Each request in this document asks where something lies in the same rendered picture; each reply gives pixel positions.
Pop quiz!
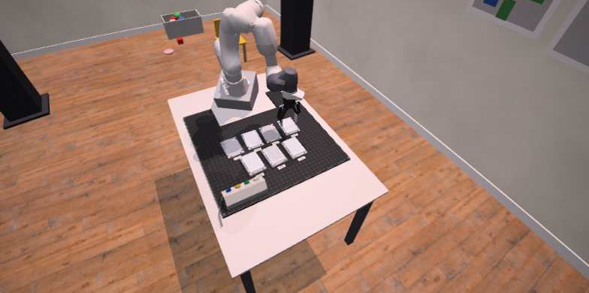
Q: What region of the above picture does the white operator panel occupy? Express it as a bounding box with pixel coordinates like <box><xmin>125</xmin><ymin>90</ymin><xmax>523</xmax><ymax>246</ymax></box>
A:
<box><xmin>219</xmin><ymin>175</ymin><xmax>267</xmax><ymax>226</ymax></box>

